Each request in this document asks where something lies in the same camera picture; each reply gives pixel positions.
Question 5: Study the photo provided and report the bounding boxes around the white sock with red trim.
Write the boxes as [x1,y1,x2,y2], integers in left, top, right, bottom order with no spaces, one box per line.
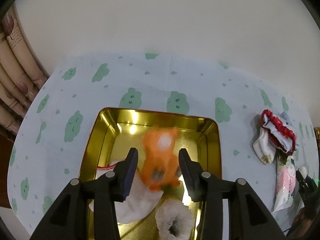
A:
[88,161,164,224]

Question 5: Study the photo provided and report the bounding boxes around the orange big-eyed squishy toy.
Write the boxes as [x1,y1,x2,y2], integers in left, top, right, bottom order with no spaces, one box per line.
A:
[140,129,181,191]

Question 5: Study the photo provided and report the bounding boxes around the light blue sock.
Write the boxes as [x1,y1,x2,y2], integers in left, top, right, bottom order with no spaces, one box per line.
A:
[280,111,292,125]

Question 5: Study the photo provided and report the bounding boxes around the pink wet wipes pack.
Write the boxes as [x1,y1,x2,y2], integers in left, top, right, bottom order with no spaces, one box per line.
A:
[273,155,296,212]

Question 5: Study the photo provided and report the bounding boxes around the gold tin box red sides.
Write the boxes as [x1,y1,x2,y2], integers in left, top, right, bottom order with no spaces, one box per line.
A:
[79,108,222,239]

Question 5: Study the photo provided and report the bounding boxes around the white fluffy ball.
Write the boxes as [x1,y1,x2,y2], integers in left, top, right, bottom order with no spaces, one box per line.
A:
[299,166,308,179]

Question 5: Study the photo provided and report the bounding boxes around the beige patterned curtain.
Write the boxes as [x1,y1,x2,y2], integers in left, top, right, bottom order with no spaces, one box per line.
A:
[1,5,47,135]

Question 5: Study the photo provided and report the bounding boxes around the white and red patterned sock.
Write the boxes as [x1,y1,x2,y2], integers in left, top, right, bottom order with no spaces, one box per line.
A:
[253,109,297,165]

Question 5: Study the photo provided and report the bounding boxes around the white fluffy sock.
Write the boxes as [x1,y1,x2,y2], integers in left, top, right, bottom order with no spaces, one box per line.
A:
[155,198,193,239]

